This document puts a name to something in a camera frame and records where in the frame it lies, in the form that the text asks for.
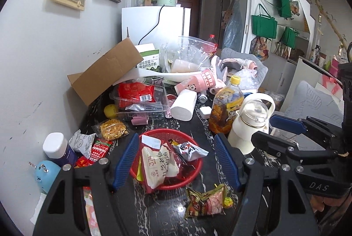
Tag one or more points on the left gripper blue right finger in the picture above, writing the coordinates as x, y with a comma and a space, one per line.
231, 161

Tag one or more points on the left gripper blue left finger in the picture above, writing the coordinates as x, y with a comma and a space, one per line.
125, 162

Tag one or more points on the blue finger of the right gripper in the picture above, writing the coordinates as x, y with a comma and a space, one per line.
287, 124

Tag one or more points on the lime green white pouch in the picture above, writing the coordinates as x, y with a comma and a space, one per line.
152, 143

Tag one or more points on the white maroon snack bag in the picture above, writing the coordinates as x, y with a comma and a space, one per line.
158, 166

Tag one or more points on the yellow lollipop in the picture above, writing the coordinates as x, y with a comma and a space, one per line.
227, 198

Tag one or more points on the peanut snack bag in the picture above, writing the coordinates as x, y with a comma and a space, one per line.
206, 203

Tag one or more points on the white peanut candy packet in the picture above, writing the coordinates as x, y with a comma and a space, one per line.
190, 152

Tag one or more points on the red packets pile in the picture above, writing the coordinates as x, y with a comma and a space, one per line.
99, 150

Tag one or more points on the grey leaf chair cushion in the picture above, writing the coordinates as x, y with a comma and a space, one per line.
310, 102

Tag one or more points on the yellow snack clear bag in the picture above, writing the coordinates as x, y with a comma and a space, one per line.
111, 129

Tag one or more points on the red plastic basket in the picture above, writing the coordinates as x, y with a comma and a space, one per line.
174, 137

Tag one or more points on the yellow lemon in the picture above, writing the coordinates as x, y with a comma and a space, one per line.
111, 111

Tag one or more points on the clear plastic tray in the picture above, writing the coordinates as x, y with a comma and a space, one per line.
148, 110

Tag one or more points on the orange drink bottle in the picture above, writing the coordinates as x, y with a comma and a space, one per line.
225, 105

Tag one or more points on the red bag in tray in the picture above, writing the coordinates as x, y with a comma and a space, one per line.
132, 93

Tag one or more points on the white cap blue jar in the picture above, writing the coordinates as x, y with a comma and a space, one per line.
58, 150

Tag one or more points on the white cylinder roll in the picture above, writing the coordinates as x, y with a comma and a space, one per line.
183, 107

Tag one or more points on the blue robot figure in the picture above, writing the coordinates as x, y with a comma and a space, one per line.
45, 174

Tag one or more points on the cardboard box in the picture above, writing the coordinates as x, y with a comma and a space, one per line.
108, 69

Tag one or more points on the pink panda paper cup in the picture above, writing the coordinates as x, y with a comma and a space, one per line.
199, 82

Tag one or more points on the green tote bag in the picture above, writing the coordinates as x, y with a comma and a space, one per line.
264, 25

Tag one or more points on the white refrigerator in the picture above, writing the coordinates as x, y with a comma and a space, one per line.
155, 24

